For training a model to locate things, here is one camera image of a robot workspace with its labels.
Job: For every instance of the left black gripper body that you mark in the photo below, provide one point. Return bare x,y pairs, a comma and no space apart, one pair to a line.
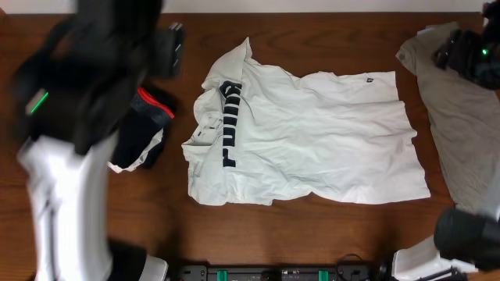
166,50

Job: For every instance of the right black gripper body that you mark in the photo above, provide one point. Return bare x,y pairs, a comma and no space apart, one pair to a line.
468,52

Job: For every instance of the white printed t-shirt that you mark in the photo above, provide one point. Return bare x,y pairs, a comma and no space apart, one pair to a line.
264,134

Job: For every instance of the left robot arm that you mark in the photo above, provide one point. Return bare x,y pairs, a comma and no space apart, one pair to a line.
71,97

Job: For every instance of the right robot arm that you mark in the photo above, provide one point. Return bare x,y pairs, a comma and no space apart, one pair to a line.
463,242

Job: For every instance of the grey khaki garment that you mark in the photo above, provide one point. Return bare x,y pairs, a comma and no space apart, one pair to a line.
464,119

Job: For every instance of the black shorts red waistband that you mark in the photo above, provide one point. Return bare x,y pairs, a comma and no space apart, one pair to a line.
151,110

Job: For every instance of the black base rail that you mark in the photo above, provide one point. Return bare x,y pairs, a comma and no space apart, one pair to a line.
349,271

